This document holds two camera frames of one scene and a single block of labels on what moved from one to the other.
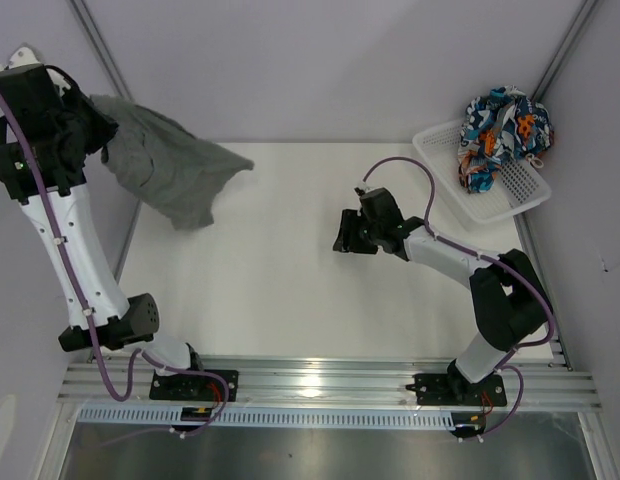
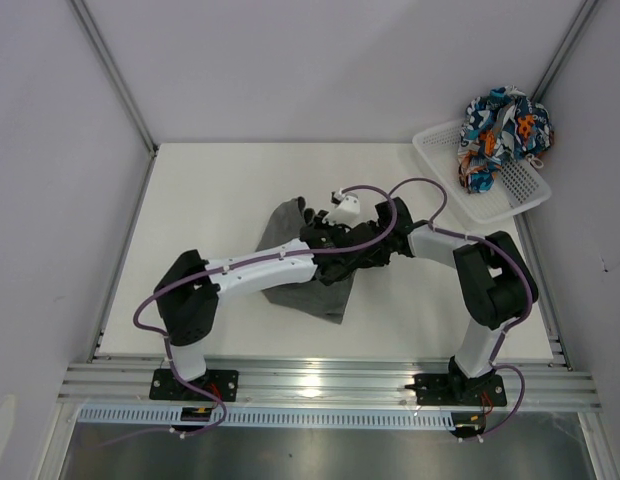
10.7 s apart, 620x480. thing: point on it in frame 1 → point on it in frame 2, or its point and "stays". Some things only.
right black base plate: x=459 y=390 stays
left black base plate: x=188 y=386 stays
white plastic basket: x=520 y=184 stays
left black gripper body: x=82 y=116 → x=331 y=230
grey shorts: x=165 y=165 → x=306 y=296
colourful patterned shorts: x=500 y=127 stays
